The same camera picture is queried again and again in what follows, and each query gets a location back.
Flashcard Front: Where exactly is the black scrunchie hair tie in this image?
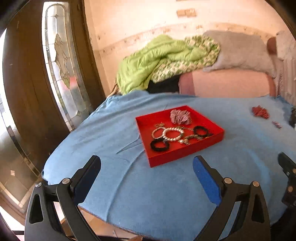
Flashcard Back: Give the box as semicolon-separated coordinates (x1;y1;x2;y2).
193;125;210;138

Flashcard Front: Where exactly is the leopard print hair tie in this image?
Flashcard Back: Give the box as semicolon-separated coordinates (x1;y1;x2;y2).
184;133;204;146

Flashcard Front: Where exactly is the large white pearl bracelet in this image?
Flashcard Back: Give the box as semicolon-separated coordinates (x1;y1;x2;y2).
162;126;185;143

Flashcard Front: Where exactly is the small striped hair clip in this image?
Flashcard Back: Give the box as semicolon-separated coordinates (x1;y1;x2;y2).
272;121;282;129

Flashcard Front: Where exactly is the dark grey hair accessory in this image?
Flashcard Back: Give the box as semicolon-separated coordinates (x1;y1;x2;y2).
289;106;296;129

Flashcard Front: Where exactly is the red polka dot scrunchie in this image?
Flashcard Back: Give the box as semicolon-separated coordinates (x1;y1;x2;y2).
251;105;270;120

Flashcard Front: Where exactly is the striped floral cushion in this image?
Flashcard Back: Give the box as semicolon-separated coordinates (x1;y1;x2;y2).
278;59;296;106

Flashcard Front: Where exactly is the blue bed sheet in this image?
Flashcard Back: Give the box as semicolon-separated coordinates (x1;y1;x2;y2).
43;91;295;240

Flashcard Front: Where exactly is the pink folded blanket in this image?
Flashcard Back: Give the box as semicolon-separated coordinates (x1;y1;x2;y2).
179;69;276;98

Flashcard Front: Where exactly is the plaid red white scrunchie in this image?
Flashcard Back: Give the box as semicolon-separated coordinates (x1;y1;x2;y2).
170;109;192;125

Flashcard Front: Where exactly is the white patterned cloth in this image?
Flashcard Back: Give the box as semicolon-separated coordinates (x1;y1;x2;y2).
276;31;295;60

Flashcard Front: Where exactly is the red tray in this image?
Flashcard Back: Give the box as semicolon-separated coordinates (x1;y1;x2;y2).
135;105;225;168

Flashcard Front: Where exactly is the grey pillow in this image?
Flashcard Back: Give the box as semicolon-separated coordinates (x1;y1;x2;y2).
203;30;276;77

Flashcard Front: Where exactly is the black cloth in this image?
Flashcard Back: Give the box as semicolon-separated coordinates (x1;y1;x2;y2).
147;75;180;93

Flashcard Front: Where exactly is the stained glass wooden door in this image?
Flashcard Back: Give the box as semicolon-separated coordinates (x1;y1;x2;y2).
0;0;107;209

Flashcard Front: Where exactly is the green quilt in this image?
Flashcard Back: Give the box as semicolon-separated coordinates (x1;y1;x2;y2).
116;35;221;95

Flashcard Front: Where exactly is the small pink bead bracelet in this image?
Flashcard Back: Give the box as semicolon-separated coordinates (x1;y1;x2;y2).
151;126;167;140

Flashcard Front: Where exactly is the gold ring brooch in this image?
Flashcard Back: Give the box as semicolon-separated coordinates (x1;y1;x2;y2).
154;123;165;128

